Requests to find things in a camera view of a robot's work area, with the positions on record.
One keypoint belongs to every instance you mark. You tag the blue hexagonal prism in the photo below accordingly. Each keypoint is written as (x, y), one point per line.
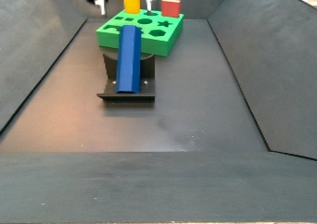
(129, 60)

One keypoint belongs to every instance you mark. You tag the yellow rectangular block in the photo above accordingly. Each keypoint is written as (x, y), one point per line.
(133, 6)

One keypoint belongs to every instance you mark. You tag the red rounded block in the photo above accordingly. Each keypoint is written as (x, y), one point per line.
(170, 8)

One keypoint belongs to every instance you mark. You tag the green foam shape-sorter block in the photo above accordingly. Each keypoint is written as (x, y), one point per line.
(159, 31)

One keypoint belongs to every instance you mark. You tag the black curved cradle stand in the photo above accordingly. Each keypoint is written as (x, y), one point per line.
(146, 93)

